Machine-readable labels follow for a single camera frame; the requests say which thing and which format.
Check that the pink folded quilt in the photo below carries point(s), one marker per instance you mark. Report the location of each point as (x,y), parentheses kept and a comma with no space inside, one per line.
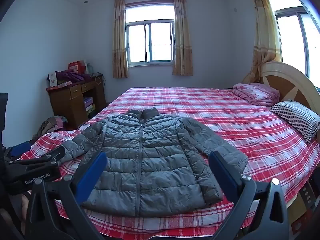
(257,93)

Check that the pile of clothes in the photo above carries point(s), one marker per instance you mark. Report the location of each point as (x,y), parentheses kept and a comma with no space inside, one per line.
(51,126)

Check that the stack of boxes in desk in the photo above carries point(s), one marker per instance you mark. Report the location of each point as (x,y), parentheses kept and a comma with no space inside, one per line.
(89,106)

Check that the striped pillow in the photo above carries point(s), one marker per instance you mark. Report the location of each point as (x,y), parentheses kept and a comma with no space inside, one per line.
(295,116)

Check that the grey puffer jacket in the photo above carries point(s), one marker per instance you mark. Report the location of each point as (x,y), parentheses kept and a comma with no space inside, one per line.
(150,160)

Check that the large window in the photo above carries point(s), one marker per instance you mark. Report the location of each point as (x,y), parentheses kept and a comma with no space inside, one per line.
(292,37)

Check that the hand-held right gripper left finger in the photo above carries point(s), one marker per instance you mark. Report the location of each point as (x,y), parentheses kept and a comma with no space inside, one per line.
(90,177)

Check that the purple cloth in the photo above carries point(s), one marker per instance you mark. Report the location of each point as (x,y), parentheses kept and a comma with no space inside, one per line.
(71,75)

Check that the red plaid bed sheet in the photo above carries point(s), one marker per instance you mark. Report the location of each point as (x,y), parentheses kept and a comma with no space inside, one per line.
(212,120)

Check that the pale green bag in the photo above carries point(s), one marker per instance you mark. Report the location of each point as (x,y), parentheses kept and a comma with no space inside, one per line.
(90,68)

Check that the brown wooden desk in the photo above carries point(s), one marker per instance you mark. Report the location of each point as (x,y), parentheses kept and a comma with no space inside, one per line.
(67,105)

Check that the white printed box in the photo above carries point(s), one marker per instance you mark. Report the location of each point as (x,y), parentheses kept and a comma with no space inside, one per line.
(53,79)

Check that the flat red box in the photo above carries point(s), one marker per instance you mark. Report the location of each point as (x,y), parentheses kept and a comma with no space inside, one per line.
(60,85)

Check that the short beige curtain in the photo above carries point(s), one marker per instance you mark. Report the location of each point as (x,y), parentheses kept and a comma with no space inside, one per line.
(120,42)
(182,37)

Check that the blue cloth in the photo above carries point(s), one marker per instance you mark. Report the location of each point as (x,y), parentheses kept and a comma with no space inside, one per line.
(21,148)

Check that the small sliding window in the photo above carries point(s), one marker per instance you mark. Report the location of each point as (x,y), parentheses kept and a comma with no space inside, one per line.
(150,37)

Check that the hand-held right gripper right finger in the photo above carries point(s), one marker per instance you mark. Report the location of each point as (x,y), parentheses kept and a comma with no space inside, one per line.
(223,177)

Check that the long beige curtain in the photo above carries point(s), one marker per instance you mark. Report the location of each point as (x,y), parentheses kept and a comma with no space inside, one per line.
(263,35)

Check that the red gift box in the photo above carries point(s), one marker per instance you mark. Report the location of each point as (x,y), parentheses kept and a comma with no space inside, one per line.
(77,66)

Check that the wooden bed headboard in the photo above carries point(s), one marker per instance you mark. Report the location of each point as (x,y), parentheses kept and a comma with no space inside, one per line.
(287,80)

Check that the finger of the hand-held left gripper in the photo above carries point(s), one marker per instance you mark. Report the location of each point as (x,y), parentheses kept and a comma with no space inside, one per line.
(47,155)

